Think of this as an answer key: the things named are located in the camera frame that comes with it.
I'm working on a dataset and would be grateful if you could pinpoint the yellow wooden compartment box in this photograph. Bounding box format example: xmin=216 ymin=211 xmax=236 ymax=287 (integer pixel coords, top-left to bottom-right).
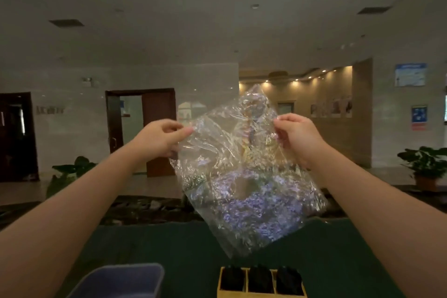
xmin=217 ymin=266 xmax=308 ymax=298

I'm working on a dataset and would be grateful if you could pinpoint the large-leaf green plant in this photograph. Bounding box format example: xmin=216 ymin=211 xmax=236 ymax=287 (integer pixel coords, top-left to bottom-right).
xmin=45 ymin=156 xmax=98 ymax=199

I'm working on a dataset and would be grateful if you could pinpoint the green tablecloth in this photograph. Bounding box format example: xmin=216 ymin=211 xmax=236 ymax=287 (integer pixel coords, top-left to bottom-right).
xmin=56 ymin=218 xmax=406 ymax=298

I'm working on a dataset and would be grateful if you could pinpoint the potted green plant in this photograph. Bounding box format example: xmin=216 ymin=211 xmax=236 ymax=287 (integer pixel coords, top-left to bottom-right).
xmin=397 ymin=146 xmax=447 ymax=192

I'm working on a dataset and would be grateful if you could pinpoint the brown wooden double door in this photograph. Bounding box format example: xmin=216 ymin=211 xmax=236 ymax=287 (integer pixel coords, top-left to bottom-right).
xmin=105 ymin=88 xmax=177 ymax=178

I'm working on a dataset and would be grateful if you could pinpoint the black item in box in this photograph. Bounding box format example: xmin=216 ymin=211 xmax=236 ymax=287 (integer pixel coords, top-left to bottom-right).
xmin=248 ymin=265 xmax=274 ymax=294
xmin=276 ymin=266 xmax=304 ymax=296
xmin=221 ymin=266 xmax=246 ymax=292

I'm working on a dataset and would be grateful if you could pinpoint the person's left hand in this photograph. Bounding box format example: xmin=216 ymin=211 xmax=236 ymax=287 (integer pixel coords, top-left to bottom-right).
xmin=131 ymin=119 xmax=195 ymax=159

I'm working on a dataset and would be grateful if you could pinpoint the clear crinkled plastic bag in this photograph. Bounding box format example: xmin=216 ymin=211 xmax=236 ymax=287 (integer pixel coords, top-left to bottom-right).
xmin=169 ymin=84 xmax=329 ymax=259

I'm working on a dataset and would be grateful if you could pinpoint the blue wall poster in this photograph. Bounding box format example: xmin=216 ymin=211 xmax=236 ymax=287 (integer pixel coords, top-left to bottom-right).
xmin=395 ymin=63 xmax=427 ymax=87

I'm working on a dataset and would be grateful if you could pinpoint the blue and red wall sign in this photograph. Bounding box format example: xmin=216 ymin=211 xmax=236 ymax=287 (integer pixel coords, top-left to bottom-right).
xmin=411 ymin=105 xmax=428 ymax=131

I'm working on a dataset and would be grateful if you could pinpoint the dark rock garden bed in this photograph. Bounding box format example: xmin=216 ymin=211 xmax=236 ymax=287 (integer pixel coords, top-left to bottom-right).
xmin=0 ymin=184 xmax=447 ymax=232

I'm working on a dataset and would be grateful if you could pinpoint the row of framed wall pictures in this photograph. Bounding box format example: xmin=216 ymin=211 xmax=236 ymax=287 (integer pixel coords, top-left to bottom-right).
xmin=310 ymin=97 xmax=353 ymax=119

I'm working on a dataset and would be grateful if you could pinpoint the person's right forearm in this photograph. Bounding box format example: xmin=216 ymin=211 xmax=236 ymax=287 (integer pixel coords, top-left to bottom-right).
xmin=304 ymin=144 xmax=447 ymax=298

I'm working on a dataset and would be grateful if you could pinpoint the grey plastic bin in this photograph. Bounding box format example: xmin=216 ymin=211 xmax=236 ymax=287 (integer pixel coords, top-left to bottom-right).
xmin=66 ymin=263 xmax=165 ymax=298

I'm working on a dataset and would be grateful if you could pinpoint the person's left forearm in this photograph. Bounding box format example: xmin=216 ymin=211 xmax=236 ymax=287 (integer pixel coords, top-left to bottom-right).
xmin=0 ymin=144 xmax=149 ymax=298

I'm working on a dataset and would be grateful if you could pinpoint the dark ceiling vent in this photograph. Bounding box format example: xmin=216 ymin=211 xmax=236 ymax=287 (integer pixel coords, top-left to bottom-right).
xmin=357 ymin=6 xmax=392 ymax=15
xmin=48 ymin=19 xmax=85 ymax=28

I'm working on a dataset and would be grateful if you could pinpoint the person's right hand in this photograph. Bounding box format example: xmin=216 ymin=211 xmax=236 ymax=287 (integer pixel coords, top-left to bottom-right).
xmin=273 ymin=113 xmax=329 ymax=169

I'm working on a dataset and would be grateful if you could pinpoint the dark wooden door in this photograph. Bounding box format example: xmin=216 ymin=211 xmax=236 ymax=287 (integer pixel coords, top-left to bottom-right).
xmin=0 ymin=92 xmax=40 ymax=183

